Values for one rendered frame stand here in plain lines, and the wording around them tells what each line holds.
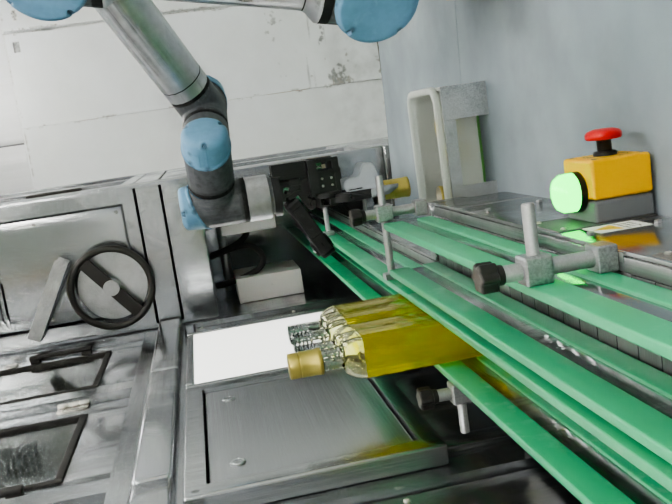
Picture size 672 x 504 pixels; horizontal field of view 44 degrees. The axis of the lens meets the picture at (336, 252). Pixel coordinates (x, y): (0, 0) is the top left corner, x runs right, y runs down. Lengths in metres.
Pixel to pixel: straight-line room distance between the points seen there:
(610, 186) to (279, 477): 0.53
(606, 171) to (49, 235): 1.56
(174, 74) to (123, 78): 3.57
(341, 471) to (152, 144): 3.94
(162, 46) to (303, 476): 0.67
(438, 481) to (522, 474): 0.11
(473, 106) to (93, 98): 3.70
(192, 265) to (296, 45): 2.95
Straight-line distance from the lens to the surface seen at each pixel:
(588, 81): 1.08
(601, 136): 0.96
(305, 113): 4.94
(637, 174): 0.96
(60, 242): 2.19
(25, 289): 2.22
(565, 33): 1.13
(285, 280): 2.30
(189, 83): 1.36
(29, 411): 1.74
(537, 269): 0.75
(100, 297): 2.18
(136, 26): 1.31
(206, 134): 1.29
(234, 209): 1.37
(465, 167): 1.40
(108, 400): 1.72
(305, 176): 1.39
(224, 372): 1.58
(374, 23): 1.14
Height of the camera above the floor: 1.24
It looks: 8 degrees down
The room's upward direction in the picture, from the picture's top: 100 degrees counter-clockwise
